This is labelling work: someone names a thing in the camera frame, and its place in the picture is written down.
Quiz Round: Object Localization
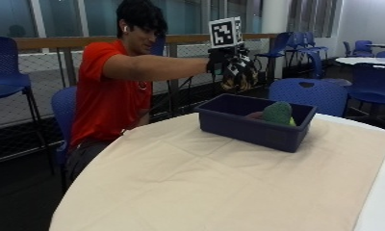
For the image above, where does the black and tan soft toy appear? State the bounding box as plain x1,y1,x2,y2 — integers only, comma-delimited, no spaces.
219,54,259,92

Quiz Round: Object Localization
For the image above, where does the white marker cube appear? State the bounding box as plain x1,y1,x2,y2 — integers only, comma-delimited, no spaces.
207,16,244,50

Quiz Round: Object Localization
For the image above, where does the blue chair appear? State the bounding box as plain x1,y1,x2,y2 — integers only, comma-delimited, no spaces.
342,39,373,58
50,85,78,191
267,77,348,118
344,63,385,129
254,31,295,81
0,36,49,152
286,30,331,68

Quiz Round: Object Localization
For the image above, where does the pink soft toy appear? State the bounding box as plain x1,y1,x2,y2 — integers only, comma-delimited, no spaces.
243,111,264,121

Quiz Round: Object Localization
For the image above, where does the green soft toy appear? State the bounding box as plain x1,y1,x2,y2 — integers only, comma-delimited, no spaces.
260,101,294,125

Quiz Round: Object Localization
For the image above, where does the dark blue plastic bin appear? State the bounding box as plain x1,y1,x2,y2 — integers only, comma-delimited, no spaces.
193,92,318,154

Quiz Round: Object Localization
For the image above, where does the white round table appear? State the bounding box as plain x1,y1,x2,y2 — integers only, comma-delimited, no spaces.
334,56,385,67

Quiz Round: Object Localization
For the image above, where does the the person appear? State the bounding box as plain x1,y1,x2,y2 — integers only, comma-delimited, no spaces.
62,0,259,191

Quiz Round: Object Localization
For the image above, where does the beige tablecloth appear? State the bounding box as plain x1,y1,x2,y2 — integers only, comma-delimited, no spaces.
49,112,385,231

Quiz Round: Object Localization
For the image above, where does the wooden railing with mesh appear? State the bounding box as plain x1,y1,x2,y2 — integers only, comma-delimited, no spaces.
0,33,283,165

